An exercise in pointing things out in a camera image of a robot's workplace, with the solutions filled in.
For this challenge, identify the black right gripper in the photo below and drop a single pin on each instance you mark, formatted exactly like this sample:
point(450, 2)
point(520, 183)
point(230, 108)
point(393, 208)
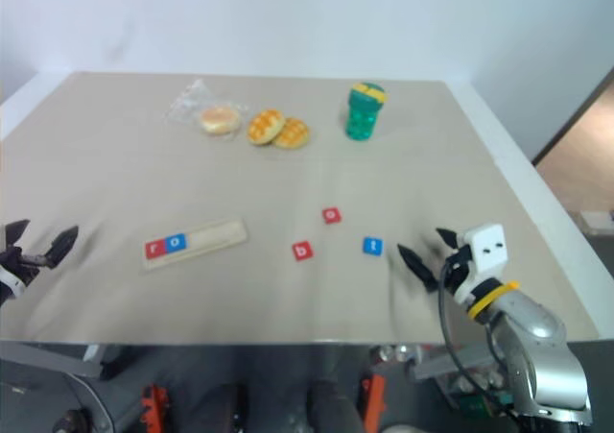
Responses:
point(455, 267)

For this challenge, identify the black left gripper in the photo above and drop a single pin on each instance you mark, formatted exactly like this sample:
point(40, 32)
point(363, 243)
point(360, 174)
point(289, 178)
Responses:
point(16, 260)

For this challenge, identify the blue letter tile t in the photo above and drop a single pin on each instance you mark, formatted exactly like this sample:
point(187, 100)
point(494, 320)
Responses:
point(372, 246)

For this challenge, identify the red letter tile o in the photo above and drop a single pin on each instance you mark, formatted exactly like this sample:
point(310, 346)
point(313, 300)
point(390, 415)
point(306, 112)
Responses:
point(332, 215)

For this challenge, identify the red letter tile b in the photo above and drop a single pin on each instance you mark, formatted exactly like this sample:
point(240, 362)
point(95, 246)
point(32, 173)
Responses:
point(302, 251)

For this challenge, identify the beige wooden letter tray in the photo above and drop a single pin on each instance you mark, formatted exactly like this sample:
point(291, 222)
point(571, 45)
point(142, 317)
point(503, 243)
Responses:
point(216, 236)

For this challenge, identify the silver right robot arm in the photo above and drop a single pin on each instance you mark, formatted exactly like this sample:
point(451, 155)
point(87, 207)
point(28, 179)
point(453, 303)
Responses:
point(537, 351)

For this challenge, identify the red letter tile r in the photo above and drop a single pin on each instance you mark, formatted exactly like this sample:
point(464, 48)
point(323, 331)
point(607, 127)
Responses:
point(153, 249)

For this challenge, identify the blue letter tile o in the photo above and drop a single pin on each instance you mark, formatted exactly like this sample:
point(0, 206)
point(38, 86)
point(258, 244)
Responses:
point(175, 243)

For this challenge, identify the beige tablecloth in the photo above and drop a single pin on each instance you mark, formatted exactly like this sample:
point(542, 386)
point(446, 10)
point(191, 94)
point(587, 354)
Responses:
point(144, 183)

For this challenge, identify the green cup with yellow lid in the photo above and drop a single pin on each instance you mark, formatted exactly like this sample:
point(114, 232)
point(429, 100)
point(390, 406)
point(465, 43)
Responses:
point(362, 116)

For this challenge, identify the orange black clamp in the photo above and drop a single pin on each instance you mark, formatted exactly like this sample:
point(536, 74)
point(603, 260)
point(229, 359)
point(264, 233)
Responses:
point(374, 399)
point(153, 404)

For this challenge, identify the small cardboard box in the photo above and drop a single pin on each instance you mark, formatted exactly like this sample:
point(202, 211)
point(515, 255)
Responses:
point(595, 221)

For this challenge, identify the golden lattice bread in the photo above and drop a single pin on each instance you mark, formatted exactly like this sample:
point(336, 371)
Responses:
point(264, 127)
point(295, 134)

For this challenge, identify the dark rounded shape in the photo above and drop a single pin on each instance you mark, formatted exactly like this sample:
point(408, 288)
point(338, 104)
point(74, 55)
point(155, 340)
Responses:
point(331, 409)

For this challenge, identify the bun in plastic wrapper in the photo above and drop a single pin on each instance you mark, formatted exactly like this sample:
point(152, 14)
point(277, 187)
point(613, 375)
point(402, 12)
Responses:
point(187, 99)

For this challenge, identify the pale round bun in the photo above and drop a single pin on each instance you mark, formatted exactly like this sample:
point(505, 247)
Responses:
point(220, 120)

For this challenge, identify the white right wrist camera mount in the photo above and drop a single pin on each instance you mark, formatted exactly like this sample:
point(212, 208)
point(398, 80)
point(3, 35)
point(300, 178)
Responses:
point(487, 253)

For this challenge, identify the silver metal bracket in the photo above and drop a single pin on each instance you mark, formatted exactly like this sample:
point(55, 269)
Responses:
point(422, 366)

